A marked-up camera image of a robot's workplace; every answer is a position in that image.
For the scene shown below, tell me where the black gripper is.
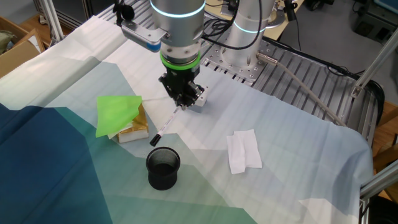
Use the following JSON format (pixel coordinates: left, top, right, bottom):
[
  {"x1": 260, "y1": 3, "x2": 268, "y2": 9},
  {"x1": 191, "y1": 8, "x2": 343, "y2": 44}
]
[{"x1": 159, "y1": 68, "x2": 205, "y2": 110}]

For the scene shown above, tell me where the white marker pen black cap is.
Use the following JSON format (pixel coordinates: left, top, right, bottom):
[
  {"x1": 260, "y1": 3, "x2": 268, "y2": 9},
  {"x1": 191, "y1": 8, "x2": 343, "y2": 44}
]
[{"x1": 149, "y1": 107, "x2": 182, "y2": 147}]

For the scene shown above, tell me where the black mesh pen holder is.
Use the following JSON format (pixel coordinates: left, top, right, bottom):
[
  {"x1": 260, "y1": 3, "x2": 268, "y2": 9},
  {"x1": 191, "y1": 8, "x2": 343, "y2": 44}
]
[{"x1": 145, "y1": 146, "x2": 182, "y2": 191}]

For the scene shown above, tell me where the grey box green push button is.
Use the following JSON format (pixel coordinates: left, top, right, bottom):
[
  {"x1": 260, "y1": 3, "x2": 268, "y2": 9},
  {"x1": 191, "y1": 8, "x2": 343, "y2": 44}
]
[{"x1": 188, "y1": 85, "x2": 208, "y2": 113}]

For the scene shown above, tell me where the gold tissue box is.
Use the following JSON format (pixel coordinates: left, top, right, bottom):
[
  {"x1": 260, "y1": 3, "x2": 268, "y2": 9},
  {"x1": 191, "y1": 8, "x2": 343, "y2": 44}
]
[{"x1": 116, "y1": 103, "x2": 150, "y2": 144}]

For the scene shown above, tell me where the green cloth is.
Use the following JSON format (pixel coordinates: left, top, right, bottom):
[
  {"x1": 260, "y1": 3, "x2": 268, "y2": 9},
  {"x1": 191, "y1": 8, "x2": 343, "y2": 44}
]
[{"x1": 95, "y1": 95, "x2": 143, "y2": 139}]

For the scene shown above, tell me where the flat white paper napkin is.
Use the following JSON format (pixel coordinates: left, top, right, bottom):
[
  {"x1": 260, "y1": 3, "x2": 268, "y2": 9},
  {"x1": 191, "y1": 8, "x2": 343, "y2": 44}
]
[{"x1": 226, "y1": 129, "x2": 263, "y2": 175}]

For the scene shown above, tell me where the blue green white tablecloth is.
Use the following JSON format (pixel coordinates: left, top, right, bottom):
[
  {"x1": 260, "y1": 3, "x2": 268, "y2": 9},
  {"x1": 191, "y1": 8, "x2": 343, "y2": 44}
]
[{"x1": 0, "y1": 15, "x2": 374, "y2": 224}]

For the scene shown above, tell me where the light wooden desk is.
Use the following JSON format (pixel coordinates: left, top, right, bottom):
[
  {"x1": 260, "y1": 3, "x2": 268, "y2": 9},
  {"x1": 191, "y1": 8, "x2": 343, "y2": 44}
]
[{"x1": 205, "y1": 0, "x2": 305, "y2": 41}]

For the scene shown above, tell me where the round silver stand base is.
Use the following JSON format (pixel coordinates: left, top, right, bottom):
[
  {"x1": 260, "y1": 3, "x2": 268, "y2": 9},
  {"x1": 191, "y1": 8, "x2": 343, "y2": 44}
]
[{"x1": 264, "y1": 11, "x2": 287, "y2": 30}]

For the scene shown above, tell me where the dark metal cabinet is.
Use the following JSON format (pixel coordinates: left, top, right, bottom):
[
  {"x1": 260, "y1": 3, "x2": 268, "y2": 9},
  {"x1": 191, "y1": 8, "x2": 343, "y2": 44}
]
[{"x1": 32, "y1": 0, "x2": 119, "y2": 30}]

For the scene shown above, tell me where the brown cardboard box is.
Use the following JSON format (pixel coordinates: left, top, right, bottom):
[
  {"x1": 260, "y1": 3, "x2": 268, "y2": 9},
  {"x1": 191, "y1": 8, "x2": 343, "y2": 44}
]
[{"x1": 0, "y1": 16, "x2": 46, "y2": 78}]

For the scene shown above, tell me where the olive green bag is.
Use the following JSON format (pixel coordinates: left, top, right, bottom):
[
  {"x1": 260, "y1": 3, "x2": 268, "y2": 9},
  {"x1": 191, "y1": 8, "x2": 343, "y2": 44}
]
[{"x1": 0, "y1": 30, "x2": 16, "y2": 55}]

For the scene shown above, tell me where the green flange ring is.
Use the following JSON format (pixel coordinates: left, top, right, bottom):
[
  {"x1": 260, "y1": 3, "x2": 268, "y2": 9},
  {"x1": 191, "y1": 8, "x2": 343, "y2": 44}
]
[{"x1": 159, "y1": 51, "x2": 201, "y2": 71}]

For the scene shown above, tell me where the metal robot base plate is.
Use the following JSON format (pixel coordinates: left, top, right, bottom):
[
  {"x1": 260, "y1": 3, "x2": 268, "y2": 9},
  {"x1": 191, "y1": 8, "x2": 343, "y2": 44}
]
[{"x1": 203, "y1": 37, "x2": 279, "y2": 84}]

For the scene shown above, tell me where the silver wrist camera bar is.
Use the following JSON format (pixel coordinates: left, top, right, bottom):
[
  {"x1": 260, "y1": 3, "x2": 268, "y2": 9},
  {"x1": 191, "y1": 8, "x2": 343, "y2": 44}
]
[{"x1": 120, "y1": 20, "x2": 170, "y2": 53}]

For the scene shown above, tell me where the beige cable metal connector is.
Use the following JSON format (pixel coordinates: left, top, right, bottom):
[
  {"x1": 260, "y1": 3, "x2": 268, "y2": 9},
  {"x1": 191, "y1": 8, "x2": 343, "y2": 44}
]
[{"x1": 256, "y1": 52, "x2": 348, "y2": 128}]

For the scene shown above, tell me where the black clamp with cable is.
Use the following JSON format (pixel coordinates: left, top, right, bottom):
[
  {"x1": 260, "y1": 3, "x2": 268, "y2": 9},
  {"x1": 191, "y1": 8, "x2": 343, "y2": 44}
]
[{"x1": 282, "y1": 0, "x2": 302, "y2": 52}]

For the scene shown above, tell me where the aluminium frame post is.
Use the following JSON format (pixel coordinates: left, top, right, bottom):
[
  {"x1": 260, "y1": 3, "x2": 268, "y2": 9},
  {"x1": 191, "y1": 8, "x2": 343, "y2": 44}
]
[{"x1": 40, "y1": 0, "x2": 65, "y2": 43}]

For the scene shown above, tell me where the aluminium frame profile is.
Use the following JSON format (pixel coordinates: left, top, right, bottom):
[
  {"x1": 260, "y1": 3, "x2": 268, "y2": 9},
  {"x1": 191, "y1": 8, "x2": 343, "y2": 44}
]
[
  {"x1": 350, "y1": 27, "x2": 398, "y2": 99},
  {"x1": 359, "y1": 160, "x2": 398, "y2": 224}
]

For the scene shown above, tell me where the black cable bundle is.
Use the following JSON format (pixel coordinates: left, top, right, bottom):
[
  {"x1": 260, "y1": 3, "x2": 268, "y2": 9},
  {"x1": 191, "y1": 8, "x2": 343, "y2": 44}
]
[{"x1": 262, "y1": 36, "x2": 386, "y2": 127}]

